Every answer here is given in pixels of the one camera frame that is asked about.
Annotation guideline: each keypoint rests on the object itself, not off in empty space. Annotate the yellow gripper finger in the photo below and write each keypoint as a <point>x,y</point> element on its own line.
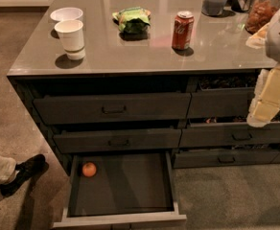
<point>266,103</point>

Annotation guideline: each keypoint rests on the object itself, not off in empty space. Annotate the orange fruit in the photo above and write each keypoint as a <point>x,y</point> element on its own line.
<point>89,169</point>

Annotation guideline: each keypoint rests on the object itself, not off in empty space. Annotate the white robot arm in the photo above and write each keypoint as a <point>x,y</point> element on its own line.
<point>272,40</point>

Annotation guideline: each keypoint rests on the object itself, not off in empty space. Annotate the middle right grey drawer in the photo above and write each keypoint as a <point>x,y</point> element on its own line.
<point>204,133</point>

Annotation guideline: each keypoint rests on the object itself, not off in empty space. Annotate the bottom right grey drawer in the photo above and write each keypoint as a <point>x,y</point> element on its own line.
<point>226,157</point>

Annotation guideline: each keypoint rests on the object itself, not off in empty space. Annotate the top left grey drawer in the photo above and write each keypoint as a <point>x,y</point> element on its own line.
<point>62,110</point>

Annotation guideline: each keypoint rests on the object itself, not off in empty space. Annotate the middle left grey drawer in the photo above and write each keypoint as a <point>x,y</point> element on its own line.
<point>111,140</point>

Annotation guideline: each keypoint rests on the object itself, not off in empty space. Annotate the open bottom left drawer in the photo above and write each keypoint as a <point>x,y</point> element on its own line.
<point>130,191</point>

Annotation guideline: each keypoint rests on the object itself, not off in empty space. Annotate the clear snack jar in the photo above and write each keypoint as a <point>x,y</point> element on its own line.
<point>260,14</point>

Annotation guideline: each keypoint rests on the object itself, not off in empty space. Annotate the red soda can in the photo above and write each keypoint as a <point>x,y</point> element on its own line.
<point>184,22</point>

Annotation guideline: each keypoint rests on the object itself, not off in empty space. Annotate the grey kitchen island cabinet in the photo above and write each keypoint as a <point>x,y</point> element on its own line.
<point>231,197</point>

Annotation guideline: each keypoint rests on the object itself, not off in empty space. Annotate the green chip bag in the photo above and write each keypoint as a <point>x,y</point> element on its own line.
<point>134,20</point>

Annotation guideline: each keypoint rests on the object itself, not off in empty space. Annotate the white paper cup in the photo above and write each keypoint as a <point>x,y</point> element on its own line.
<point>70,33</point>

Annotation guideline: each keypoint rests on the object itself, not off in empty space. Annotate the white paper bowl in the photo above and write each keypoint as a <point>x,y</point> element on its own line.
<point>68,13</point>

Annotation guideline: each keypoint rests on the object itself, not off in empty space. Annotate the black shoe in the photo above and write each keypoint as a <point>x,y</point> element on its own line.
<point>25,171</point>

